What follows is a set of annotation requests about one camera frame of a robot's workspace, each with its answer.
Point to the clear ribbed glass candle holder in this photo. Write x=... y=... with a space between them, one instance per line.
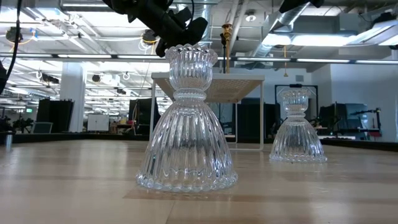
x=297 y=140
x=186 y=140

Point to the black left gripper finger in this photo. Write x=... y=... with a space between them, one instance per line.
x=197 y=31
x=162 y=48

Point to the black aluminium table frame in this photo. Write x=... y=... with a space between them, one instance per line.
x=62 y=137

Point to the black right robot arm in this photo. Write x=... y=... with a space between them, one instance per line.
x=295 y=3

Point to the black room partition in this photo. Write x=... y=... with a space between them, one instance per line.
x=54 y=115

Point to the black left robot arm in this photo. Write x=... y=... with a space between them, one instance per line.
x=133 y=6

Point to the thin brass ceiling pendant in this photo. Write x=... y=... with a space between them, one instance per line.
x=285 y=62

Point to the white building pillar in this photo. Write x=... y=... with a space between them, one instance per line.
x=73 y=96

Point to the silver ceiling air duct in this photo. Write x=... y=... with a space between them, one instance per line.
x=280 y=21

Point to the gold candlestick holder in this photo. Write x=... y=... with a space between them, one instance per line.
x=227 y=53

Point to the white perforated metal riser shelf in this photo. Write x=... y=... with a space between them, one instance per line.
x=236 y=90

